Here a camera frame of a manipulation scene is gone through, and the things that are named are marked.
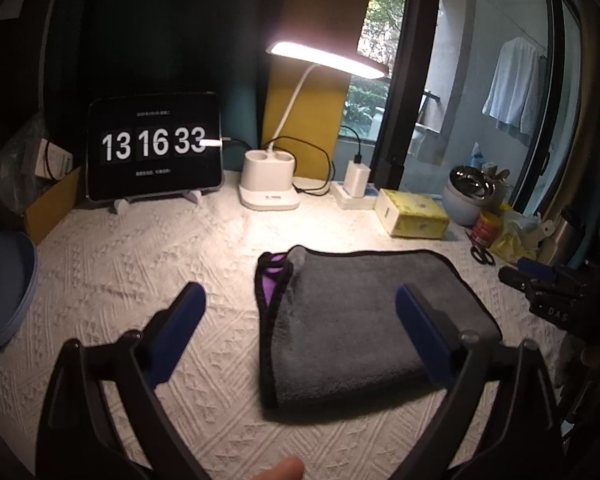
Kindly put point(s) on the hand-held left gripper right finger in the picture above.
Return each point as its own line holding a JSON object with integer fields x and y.
{"x": 424, "y": 335}

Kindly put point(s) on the white power strip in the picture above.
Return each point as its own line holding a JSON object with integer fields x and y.
{"x": 341, "y": 196}

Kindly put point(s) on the hanging white shirt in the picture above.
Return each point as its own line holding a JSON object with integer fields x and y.
{"x": 517, "y": 87}

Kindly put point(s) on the white pot with steel bowl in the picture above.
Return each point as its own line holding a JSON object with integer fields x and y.
{"x": 462, "y": 200}

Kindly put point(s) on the brown cardboard box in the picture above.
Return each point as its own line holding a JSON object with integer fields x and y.
{"x": 50, "y": 207}

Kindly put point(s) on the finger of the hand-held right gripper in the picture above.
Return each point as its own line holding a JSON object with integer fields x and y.
{"x": 515, "y": 278}
{"x": 536, "y": 268}

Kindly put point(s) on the tablet showing flip clock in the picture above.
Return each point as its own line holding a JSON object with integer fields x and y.
{"x": 152, "y": 145}

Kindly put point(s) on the white knitted table cover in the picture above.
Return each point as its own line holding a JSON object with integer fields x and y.
{"x": 130, "y": 270}

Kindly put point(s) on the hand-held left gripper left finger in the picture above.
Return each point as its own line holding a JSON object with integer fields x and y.
{"x": 179, "y": 330}

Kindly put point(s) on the small white box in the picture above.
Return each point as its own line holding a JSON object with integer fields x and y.
{"x": 55, "y": 159}

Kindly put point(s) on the black scissors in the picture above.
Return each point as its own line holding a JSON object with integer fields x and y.
{"x": 482, "y": 254}

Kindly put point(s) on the person's left hand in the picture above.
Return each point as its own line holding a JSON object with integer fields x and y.
{"x": 282, "y": 470}

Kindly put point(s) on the grey towel with purple underside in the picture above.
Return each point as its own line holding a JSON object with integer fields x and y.
{"x": 350, "y": 320}

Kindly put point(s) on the white desk lamp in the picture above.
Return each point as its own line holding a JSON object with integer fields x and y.
{"x": 270, "y": 180}

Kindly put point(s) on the blue plastic basin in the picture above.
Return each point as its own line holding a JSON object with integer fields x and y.
{"x": 2, "y": 290}

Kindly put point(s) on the red jar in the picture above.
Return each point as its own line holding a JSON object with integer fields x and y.
{"x": 485, "y": 227}

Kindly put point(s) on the yellow plastic bag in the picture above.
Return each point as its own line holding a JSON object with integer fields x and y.
{"x": 512, "y": 237}

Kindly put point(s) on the white tablet stand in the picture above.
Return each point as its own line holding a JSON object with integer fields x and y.
{"x": 194, "y": 196}

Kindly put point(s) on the yellow tissue box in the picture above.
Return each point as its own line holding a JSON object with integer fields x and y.
{"x": 412, "y": 212}

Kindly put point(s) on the white charger plug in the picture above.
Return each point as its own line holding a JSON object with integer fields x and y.
{"x": 356, "y": 177}

